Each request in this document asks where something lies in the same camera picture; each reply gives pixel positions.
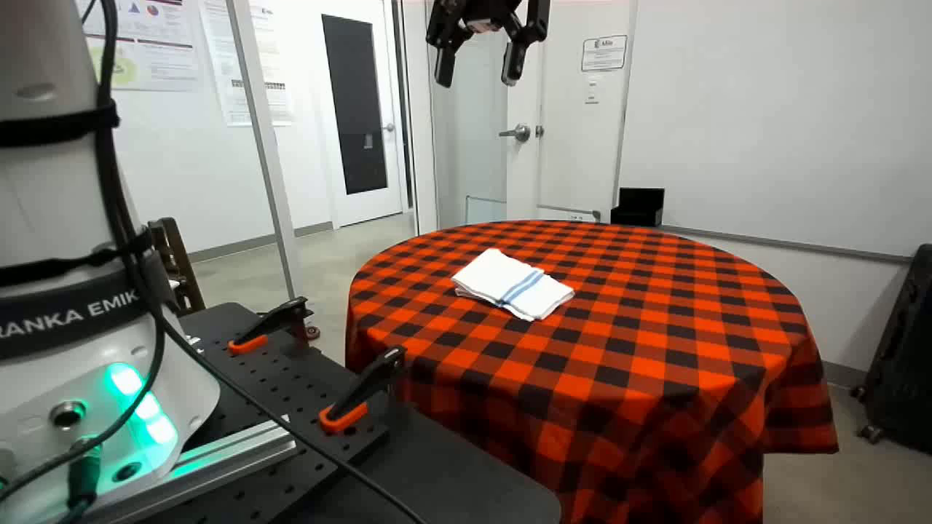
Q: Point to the black orange clamp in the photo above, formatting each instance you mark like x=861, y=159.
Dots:
x=290, y=316
x=351, y=409

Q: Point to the white towel with blue stripes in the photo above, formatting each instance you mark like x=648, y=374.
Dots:
x=514, y=285

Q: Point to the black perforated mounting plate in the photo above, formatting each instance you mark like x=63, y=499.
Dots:
x=265, y=459

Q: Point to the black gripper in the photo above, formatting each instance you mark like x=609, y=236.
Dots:
x=523, y=22

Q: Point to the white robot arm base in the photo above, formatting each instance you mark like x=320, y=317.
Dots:
x=98, y=398

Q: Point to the red black plaid tablecloth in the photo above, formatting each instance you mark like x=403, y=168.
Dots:
x=651, y=398

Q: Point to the door notice sign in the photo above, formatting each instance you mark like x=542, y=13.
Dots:
x=604, y=53

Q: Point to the silver door handle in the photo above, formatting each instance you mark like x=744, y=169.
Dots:
x=517, y=131

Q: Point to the black suitcase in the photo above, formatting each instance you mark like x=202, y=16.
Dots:
x=899, y=386

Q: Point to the white door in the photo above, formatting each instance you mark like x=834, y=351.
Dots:
x=568, y=165

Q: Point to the black wall box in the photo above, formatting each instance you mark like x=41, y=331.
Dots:
x=639, y=207

